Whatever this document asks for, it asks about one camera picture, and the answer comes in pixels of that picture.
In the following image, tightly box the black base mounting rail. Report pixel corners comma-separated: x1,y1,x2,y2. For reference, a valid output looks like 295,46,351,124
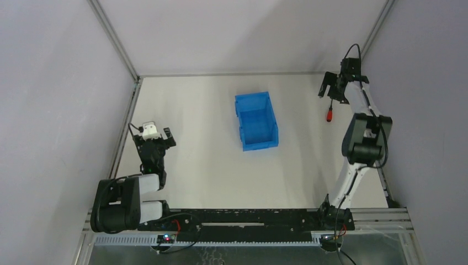
137,208,330,243

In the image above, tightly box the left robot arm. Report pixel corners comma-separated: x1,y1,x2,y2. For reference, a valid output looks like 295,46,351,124
90,124,176,234

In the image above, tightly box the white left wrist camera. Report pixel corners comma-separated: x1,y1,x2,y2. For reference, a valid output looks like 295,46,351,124
142,121,161,140

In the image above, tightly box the blue plastic bin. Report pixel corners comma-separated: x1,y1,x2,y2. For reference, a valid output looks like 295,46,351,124
235,92,279,152

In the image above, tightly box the right controller board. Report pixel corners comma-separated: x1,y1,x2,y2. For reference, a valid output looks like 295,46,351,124
320,235,342,252

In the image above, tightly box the left controller board with LEDs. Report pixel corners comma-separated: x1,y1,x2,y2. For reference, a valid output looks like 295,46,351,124
156,234,177,245

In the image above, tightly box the red black screwdriver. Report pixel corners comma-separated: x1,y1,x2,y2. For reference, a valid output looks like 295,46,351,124
326,99,333,123

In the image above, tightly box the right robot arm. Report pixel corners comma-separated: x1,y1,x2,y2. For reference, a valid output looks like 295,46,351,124
318,57,393,231

